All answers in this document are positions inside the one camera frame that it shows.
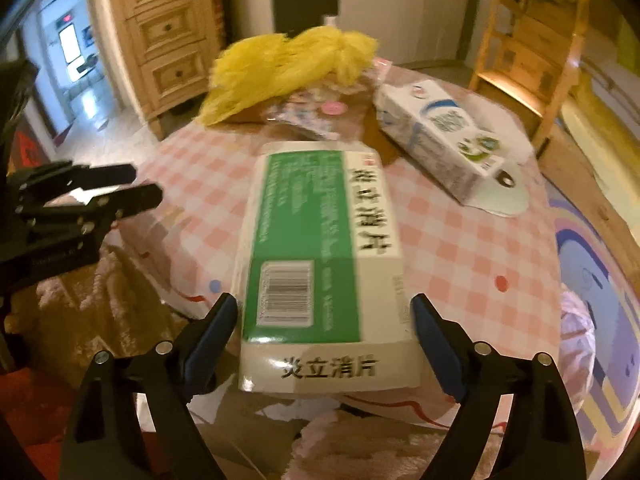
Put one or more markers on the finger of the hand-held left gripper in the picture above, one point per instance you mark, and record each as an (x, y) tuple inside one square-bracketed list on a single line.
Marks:
[(135, 197), (100, 174)]

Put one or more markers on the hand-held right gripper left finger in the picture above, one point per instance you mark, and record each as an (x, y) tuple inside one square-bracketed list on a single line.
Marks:
[(212, 345)]

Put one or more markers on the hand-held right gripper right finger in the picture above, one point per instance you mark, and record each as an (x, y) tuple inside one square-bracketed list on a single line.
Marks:
[(440, 345)]

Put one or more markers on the bin with pink bag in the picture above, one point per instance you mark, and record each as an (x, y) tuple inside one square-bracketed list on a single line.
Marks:
[(575, 330)]

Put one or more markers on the green and white medicine box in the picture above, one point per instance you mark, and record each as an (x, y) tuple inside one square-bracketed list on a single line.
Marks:
[(310, 240)]

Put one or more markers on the pink fluffy garment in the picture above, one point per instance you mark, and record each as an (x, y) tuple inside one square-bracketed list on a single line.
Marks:
[(125, 300)]

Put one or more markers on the pink checked tablecloth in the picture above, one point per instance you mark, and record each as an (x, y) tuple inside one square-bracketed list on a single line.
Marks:
[(475, 250)]

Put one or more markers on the red cloth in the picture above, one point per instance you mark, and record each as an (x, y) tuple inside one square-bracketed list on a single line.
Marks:
[(40, 400)]

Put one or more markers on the wooden drawer cabinet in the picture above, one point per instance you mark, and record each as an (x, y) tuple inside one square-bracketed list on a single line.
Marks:
[(165, 30)]

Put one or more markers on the pastel rainbow oval rug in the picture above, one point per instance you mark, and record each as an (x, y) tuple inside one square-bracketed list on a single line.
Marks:
[(590, 270)]

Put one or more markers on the patterned clear plastic packet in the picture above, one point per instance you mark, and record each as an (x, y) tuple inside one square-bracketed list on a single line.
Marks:
[(310, 110)]

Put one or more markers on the white and blue milk carton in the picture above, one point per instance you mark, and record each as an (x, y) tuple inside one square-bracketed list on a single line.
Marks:
[(430, 130)]

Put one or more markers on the wooden ladder shelf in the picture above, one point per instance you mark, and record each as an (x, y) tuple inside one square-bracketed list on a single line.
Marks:
[(530, 60)]

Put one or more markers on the white wardrobe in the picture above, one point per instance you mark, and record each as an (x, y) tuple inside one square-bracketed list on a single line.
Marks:
[(390, 5)]

